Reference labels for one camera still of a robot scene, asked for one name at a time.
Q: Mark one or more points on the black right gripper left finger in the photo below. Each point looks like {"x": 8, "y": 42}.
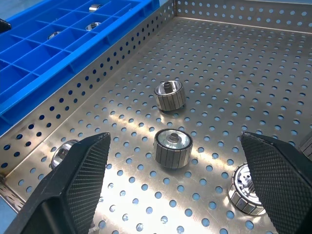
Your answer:
{"x": 61, "y": 195}

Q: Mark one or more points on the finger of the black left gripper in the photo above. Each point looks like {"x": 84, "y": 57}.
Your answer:
{"x": 3, "y": 26}

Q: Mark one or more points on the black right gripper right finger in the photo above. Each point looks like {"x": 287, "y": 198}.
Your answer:
{"x": 280, "y": 185}

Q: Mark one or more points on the blue compartment tray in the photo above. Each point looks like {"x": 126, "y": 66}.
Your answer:
{"x": 36, "y": 61}

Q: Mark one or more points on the perforated stainless steel tray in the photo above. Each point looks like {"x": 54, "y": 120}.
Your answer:
{"x": 219, "y": 73}

